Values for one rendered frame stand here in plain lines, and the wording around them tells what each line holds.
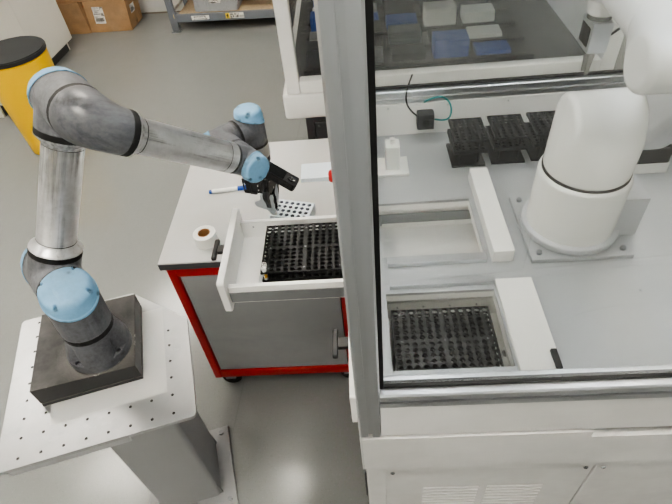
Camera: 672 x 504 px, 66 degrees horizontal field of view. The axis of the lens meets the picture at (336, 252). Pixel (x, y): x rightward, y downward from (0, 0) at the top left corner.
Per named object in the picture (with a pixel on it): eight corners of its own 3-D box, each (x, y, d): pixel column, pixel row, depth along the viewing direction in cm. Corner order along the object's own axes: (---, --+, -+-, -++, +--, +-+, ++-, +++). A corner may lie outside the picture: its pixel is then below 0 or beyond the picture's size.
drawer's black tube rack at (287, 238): (264, 289, 136) (260, 272, 132) (270, 242, 148) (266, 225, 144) (349, 285, 135) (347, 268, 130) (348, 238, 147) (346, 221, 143)
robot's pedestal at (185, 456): (151, 533, 175) (43, 431, 121) (149, 450, 196) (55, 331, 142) (239, 505, 179) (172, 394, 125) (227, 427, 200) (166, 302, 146)
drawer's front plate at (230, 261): (226, 312, 134) (215, 284, 126) (240, 235, 154) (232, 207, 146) (232, 312, 134) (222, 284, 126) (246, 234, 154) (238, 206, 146)
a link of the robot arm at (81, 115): (80, 97, 90) (280, 152, 128) (57, 77, 96) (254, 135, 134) (62, 158, 94) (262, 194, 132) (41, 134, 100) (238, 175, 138)
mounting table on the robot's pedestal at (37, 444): (20, 494, 123) (-7, 474, 115) (42, 345, 153) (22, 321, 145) (209, 437, 129) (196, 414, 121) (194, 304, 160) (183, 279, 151)
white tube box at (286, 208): (271, 224, 165) (269, 215, 163) (280, 207, 171) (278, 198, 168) (308, 229, 162) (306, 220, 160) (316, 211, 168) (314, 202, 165)
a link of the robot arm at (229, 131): (212, 149, 128) (249, 131, 132) (190, 132, 134) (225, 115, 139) (220, 175, 133) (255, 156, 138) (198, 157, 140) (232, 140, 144)
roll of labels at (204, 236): (203, 253, 158) (199, 244, 156) (191, 242, 162) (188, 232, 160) (222, 241, 161) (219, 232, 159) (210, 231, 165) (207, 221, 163)
